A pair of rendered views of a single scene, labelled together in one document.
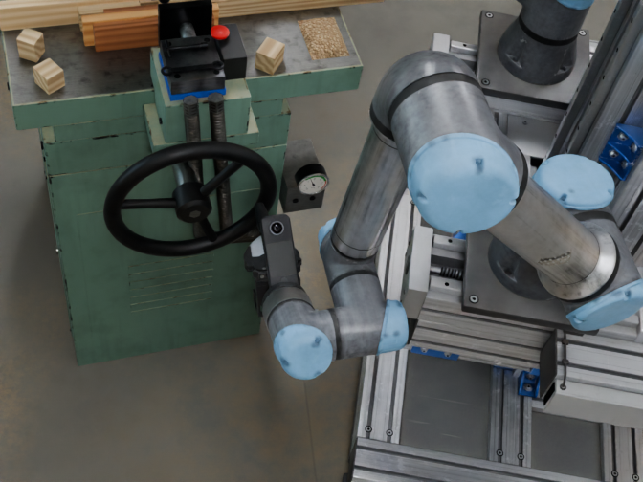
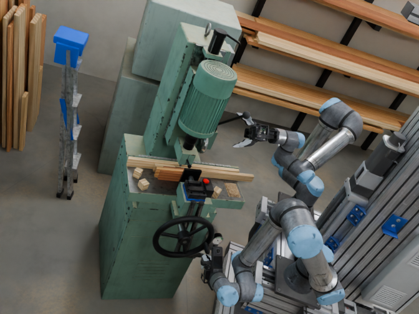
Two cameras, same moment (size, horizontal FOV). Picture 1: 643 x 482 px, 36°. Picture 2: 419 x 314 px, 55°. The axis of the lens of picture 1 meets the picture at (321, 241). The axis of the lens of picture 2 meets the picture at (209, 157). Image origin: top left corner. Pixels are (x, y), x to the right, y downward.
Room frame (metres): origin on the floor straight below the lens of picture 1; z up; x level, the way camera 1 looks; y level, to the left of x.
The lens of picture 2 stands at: (-0.32, 0.33, 2.20)
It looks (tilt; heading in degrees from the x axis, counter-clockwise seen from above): 35 degrees down; 357
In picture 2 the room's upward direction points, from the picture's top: 24 degrees clockwise
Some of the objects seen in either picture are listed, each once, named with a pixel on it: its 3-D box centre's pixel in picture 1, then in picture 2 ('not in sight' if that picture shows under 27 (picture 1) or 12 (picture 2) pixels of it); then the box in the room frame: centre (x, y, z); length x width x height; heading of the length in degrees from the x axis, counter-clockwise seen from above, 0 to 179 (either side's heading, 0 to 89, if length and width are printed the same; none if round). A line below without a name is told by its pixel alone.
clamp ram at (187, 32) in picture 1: (188, 36); (191, 180); (1.22, 0.29, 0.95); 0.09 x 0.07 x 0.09; 116
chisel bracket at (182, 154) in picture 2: not in sight; (184, 151); (1.31, 0.38, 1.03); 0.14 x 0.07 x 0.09; 26
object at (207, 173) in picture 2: (237, 4); (205, 173); (1.36, 0.24, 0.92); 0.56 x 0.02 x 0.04; 116
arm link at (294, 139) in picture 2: not in sight; (291, 139); (1.36, -0.07, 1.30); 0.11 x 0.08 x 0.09; 115
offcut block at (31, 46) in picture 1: (31, 45); (138, 172); (1.15, 0.54, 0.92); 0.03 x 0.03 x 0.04; 82
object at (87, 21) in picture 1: (151, 24); (178, 174); (1.25, 0.36, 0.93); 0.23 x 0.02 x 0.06; 116
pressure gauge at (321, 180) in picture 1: (310, 180); (216, 238); (1.22, 0.04, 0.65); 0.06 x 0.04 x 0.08; 116
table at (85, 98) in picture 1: (188, 73); (186, 192); (1.21, 0.29, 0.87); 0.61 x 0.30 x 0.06; 116
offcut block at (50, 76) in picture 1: (49, 76); (143, 184); (1.10, 0.49, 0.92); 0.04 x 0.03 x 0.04; 56
